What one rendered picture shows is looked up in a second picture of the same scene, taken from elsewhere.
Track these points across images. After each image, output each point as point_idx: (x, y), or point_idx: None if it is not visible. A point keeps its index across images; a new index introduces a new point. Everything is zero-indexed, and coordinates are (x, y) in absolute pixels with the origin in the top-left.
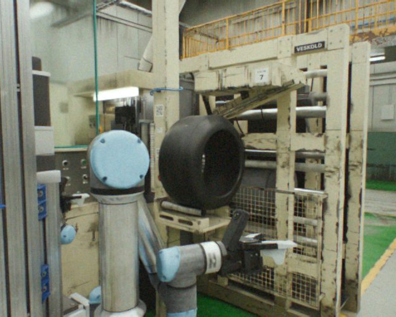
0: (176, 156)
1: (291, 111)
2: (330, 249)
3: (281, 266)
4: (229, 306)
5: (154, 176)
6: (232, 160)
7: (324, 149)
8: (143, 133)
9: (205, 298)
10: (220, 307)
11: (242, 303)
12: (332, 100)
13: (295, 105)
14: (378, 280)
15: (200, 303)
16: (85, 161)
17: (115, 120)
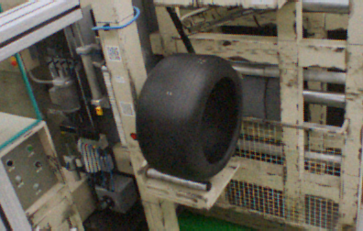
0: (168, 142)
1: (298, 14)
2: (352, 174)
3: (292, 190)
4: (232, 226)
5: (123, 132)
6: (223, 91)
7: (345, 67)
8: (87, 68)
9: (202, 221)
10: (224, 230)
11: (247, 222)
12: (357, 5)
13: (301, 1)
14: None
15: (199, 229)
16: (31, 148)
17: (38, 51)
